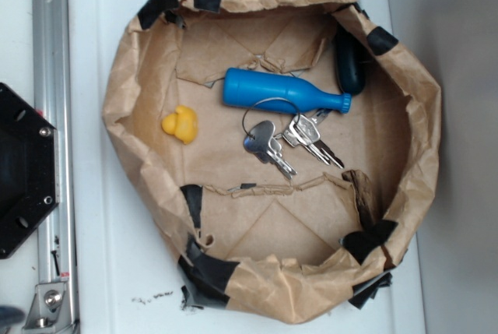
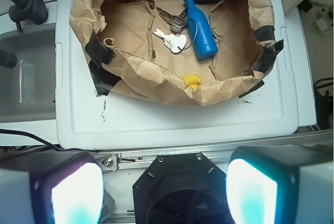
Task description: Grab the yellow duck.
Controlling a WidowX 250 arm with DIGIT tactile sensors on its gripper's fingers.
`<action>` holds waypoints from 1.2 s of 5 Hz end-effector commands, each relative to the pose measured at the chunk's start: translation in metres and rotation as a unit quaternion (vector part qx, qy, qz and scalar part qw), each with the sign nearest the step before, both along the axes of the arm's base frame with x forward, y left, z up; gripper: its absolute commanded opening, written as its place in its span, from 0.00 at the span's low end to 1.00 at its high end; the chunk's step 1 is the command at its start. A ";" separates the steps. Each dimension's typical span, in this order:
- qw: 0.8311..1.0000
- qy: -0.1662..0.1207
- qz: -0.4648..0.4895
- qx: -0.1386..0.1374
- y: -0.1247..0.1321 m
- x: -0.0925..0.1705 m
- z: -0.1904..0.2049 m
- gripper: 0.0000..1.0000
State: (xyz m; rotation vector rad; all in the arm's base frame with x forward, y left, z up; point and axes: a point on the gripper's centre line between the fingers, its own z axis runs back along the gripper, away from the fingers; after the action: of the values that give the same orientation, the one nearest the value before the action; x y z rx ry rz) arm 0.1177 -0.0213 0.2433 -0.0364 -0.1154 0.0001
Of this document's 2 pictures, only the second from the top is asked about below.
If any clear plastic storage bin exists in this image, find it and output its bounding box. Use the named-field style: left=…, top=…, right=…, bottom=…
left=1, top=23, right=56, bottom=123

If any brown paper bag bin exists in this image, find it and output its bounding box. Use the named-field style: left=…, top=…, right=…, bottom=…
left=69, top=0, right=283, bottom=106

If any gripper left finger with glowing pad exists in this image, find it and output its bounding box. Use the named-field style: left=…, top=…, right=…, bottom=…
left=1, top=151, right=104, bottom=223

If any blue plastic bottle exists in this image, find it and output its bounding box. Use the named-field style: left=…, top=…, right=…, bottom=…
left=183, top=0, right=218, bottom=60

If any thin black cable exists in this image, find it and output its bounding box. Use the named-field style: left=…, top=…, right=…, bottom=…
left=0, top=128, right=87, bottom=152

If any white key tag key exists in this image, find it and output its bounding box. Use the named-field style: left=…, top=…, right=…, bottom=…
left=153, top=28, right=187, bottom=54

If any white plastic lid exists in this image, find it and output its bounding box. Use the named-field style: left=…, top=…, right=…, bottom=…
left=55, top=0, right=300, bottom=150

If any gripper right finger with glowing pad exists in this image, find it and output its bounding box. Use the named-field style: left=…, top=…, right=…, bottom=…
left=226, top=145, right=333, bottom=223

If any aluminium extrusion rail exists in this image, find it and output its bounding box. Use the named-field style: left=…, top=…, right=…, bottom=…
left=94, top=132, right=333, bottom=173

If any silver key bunch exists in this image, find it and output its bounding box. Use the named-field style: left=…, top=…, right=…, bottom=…
left=156, top=7, right=188, bottom=33

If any yellow rubber duck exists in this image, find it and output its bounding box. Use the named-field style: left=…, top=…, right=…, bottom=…
left=182, top=74, right=202, bottom=92

